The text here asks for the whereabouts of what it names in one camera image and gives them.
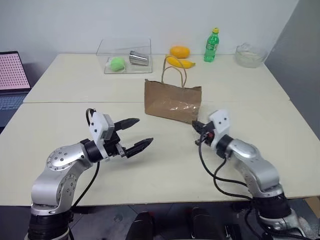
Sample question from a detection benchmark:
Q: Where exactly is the green plastic bottle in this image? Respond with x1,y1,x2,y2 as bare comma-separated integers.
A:
203,27,221,63

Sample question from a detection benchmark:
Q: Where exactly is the brown cardboard box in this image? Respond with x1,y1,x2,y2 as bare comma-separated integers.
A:
305,195,320,219

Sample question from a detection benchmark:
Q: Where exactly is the dark rounded shape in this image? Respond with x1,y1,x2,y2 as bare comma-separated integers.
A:
190,206,219,240
130,211,156,240

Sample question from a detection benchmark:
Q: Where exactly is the yellow banana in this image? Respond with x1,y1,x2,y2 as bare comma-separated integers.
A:
165,55,197,69

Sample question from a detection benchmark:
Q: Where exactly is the green ball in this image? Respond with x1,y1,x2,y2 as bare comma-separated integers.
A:
106,56,126,74

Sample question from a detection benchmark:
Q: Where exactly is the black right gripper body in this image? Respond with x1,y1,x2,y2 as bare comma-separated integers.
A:
198,120,216,146

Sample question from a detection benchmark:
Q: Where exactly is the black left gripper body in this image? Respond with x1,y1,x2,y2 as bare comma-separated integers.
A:
102,128,128,160

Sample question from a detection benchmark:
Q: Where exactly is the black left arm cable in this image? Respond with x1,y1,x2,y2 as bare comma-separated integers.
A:
71,107,101,209

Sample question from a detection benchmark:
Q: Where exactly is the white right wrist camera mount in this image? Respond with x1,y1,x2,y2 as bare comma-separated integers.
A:
207,108,231,151

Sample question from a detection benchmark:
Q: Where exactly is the laptop with pink screen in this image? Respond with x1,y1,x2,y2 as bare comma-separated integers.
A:
0,50,33,129

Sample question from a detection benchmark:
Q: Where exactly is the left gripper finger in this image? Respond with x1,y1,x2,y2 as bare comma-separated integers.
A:
124,137,154,159
113,117,141,132

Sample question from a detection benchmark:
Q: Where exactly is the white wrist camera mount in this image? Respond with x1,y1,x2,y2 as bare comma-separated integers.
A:
207,108,231,151
88,112,116,159

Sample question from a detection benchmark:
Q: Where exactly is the stainless steel cup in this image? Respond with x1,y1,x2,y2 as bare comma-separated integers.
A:
128,50,151,67

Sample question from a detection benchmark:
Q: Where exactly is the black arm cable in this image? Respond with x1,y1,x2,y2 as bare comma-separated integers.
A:
198,143,254,201
71,107,101,209

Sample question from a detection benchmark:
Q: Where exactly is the clear plastic box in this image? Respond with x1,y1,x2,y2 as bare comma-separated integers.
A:
95,37,154,75

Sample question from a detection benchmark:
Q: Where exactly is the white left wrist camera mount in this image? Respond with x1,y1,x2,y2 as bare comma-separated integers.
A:
88,112,116,159

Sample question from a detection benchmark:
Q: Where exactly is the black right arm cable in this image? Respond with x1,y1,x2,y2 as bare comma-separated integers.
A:
198,143,254,201

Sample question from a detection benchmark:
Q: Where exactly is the brown paper bag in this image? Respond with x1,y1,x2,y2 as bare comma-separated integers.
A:
144,55,203,125

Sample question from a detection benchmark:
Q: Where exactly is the clear glass bowl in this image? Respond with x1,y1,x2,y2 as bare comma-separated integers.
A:
234,42,269,69

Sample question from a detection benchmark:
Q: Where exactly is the orange mango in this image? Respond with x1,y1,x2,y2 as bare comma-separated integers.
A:
169,45,191,59

